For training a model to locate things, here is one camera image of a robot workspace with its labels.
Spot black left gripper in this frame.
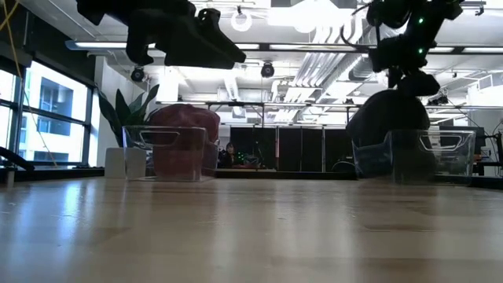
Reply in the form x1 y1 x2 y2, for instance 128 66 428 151
76 0 248 71

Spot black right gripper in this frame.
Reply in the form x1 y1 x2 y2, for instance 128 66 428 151
368 34 442 98

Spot black hat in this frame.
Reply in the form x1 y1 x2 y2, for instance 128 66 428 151
345 89 437 182

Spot dark red hat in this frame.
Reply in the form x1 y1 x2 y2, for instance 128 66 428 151
148 103 221 180

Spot black ceiling spotlight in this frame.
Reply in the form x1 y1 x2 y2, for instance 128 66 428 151
260 61 276 79
130 65 146 83

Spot clear plastic bin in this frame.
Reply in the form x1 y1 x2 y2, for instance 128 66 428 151
351 129 478 186
121 125 219 183

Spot black computer monitor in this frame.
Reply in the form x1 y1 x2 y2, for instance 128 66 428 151
439 125 486 156

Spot person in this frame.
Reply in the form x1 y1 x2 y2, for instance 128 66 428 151
218 141 241 170

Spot green leafy plant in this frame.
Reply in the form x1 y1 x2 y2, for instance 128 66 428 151
97 83 160 149

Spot black room divider panels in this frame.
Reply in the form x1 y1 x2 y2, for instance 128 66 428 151
229 126 355 172

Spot white cup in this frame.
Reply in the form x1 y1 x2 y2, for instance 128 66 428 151
104 147 149 180

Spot white ring ceiling lamp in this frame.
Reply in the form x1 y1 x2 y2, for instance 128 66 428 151
230 9 254 33

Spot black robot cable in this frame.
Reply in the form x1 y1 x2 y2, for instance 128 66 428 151
339 3 378 54

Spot black aluminium table frame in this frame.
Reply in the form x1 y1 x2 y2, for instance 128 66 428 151
0 145 503 189

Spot black window frame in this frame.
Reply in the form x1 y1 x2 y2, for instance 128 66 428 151
0 50 96 169

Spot yellow cable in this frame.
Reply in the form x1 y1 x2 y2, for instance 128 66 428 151
0 0 61 168

